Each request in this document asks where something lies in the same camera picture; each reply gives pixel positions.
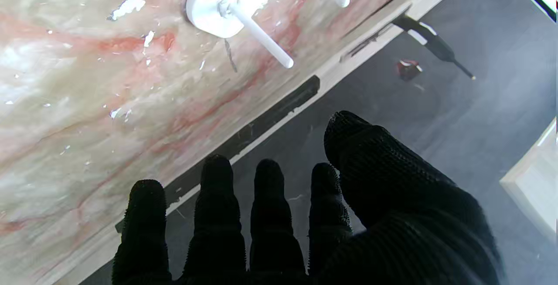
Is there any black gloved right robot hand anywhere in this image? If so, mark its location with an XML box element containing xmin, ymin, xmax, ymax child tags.
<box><xmin>111</xmin><ymin>111</ymin><xmax>506</xmax><ymax>285</ymax></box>

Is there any long black strip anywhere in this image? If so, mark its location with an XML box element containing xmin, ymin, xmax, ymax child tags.
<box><xmin>115</xmin><ymin>75</ymin><xmax>321</xmax><ymax>234</ymax></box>

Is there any dark wine bottle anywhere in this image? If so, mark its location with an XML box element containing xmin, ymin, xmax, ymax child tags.
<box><xmin>391</xmin><ymin>14</ymin><xmax>476</xmax><ymax>81</ymax></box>

